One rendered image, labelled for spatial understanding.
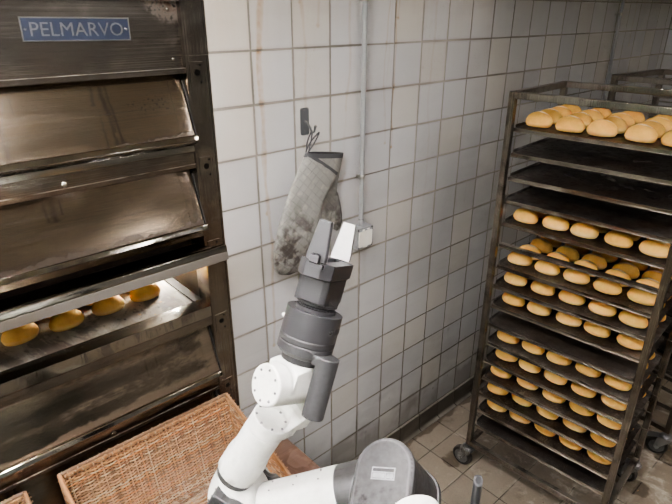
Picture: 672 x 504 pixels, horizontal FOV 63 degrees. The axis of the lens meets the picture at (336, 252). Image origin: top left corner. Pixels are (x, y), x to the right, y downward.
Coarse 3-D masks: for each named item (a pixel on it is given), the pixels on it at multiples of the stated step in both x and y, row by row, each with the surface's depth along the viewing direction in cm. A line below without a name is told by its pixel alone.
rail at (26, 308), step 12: (204, 252) 150; (216, 252) 152; (156, 264) 142; (168, 264) 143; (180, 264) 146; (120, 276) 135; (132, 276) 137; (144, 276) 140; (84, 288) 130; (96, 288) 132; (36, 300) 124; (48, 300) 125; (60, 300) 127; (0, 312) 119; (12, 312) 120; (24, 312) 122
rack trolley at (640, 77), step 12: (636, 72) 256; (648, 72) 262; (660, 72) 269; (660, 84) 233; (612, 96) 250; (660, 96) 275; (660, 348) 283; (660, 360) 273; (648, 432) 275; (660, 432) 273; (648, 444) 275; (660, 444) 271
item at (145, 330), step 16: (192, 304) 175; (208, 304) 175; (144, 320) 166; (160, 320) 166; (176, 320) 167; (192, 320) 171; (112, 336) 158; (128, 336) 158; (144, 336) 161; (64, 352) 150; (80, 352) 150; (96, 352) 152; (112, 352) 156; (16, 368) 143; (32, 368) 143; (48, 368) 144; (64, 368) 147; (0, 384) 137; (16, 384) 140; (32, 384) 143
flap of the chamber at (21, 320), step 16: (160, 256) 158; (176, 256) 156; (224, 256) 154; (96, 272) 150; (112, 272) 148; (160, 272) 142; (176, 272) 145; (48, 288) 140; (64, 288) 138; (112, 288) 134; (128, 288) 137; (0, 304) 132; (16, 304) 130; (64, 304) 127; (80, 304) 130; (16, 320) 121; (32, 320) 123
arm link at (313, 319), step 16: (304, 256) 80; (304, 272) 78; (320, 272) 77; (336, 272) 79; (304, 288) 80; (320, 288) 79; (336, 288) 82; (288, 304) 82; (304, 304) 82; (320, 304) 79; (336, 304) 83; (288, 320) 81; (304, 320) 80; (320, 320) 80; (336, 320) 81; (304, 336) 80; (320, 336) 80; (336, 336) 83
